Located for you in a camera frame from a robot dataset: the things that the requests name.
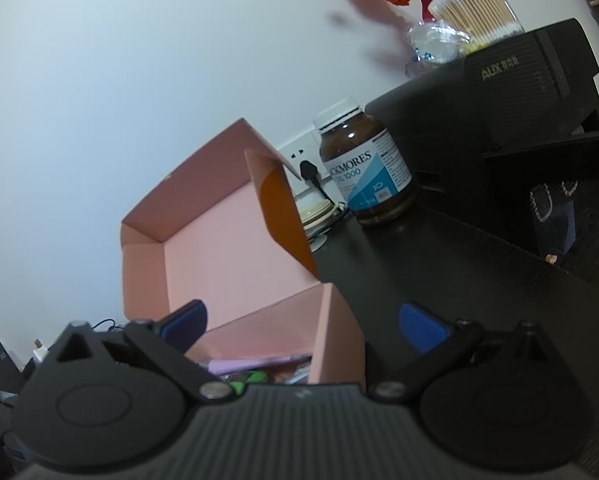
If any black desktop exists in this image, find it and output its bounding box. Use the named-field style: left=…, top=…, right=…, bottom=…
left=0, top=200, right=599, bottom=480

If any brown supplement bottle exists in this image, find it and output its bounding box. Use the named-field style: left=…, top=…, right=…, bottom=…
left=313, top=97, right=415, bottom=229

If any clear cotton swab jar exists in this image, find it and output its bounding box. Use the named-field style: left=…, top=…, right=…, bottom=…
left=428, top=0, right=526, bottom=45

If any lilac cosmetic tube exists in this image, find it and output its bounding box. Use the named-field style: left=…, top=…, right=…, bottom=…
left=208, top=354, right=313, bottom=377

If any black power plug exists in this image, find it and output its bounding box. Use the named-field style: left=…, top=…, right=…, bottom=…
left=298, top=160, right=327, bottom=203

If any green packet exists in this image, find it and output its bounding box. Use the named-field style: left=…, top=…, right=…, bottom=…
left=228, top=369, right=270, bottom=395

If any pink cardboard box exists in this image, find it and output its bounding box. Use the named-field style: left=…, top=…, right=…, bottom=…
left=120, top=117, right=367, bottom=387

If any white wall socket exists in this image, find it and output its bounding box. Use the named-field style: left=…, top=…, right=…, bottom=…
left=276, top=132, right=325, bottom=196

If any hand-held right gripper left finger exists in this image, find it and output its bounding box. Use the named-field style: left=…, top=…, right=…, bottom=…
left=49, top=299, right=231, bottom=404

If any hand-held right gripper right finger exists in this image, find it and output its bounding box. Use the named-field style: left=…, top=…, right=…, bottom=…
left=370, top=300, right=560, bottom=404

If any cream round holder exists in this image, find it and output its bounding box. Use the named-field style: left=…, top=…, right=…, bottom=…
left=299, top=195, right=349, bottom=253

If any black appliance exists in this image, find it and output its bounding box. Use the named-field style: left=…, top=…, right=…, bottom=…
left=364, top=17, right=599, bottom=226

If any clear plastic wrapper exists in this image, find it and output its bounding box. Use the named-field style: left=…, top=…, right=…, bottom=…
left=404, top=19, right=475, bottom=79

